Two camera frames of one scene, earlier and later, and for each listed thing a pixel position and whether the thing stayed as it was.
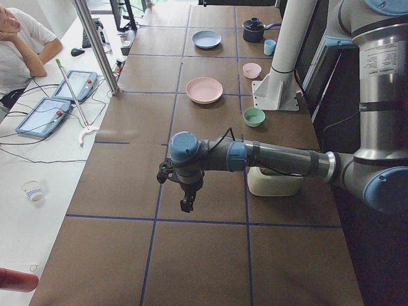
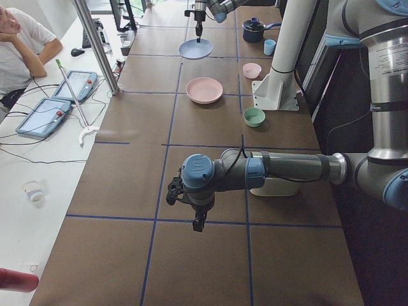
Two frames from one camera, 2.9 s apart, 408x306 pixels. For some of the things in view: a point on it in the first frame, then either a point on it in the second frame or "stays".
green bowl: [253, 116] stays
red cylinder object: [16, 280] stays
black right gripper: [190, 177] -> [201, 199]
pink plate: [204, 90] stays
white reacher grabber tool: [89, 129] stays
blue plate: [206, 39] -> [192, 50]
